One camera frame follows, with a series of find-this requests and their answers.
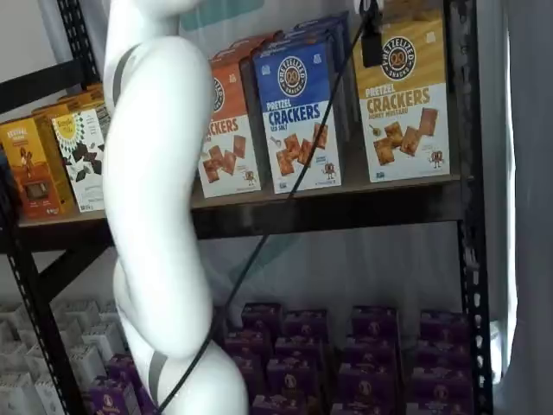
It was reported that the yellow pretzel crackers box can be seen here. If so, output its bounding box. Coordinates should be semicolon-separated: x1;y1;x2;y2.
384;0;446;23
352;8;450;183

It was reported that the blue pretzel crackers box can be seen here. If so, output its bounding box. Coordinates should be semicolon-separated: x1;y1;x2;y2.
261;32;353;144
293;11;360;133
251;41;346;195

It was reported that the orange pretzel crackers box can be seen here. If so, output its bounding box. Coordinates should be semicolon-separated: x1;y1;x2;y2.
208;47;260;71
196;60;263;199
231;29;286;45
214;36;277;56

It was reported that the wooden shelf board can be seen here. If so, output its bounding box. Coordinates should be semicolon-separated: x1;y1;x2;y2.
16;172;474;228

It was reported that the white black cracker box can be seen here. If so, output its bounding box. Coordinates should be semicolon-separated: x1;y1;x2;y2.
92;101;110;144
51;107;107;214

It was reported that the orange brown snack box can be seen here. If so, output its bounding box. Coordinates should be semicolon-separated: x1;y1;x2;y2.
56;84;105;114
0;116;74;220
32;101;87;131

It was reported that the purple snack box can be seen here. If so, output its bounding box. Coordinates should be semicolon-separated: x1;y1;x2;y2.
266;357;319;399
241;302;284;335
351;305;398;339
88;375;142;415
105;354;140;390
419;310;470;343
222;330;271;365
338;362;397;404
251;395;308;415
410;367;474;406
275;335;323;369
212;306;226;343
232;356;265;399
405;401;474;415
137;384;159;415
283;309;328;342
330;401;397;415
345;335;397;369
416;339;472;374

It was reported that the dark blue box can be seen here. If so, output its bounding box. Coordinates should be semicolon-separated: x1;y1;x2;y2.
0;142;19;227

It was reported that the grey curtain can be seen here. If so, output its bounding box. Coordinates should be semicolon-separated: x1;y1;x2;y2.
477;0;553;415

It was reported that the white backdrop with teal print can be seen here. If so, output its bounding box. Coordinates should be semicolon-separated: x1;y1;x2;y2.
172;0;463;316

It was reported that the black cable with plug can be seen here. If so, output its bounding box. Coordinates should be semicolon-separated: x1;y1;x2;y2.
155;0;385;414

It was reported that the black metal shelving frame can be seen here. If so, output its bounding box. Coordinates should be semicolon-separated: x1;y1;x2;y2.
0;0;496;415

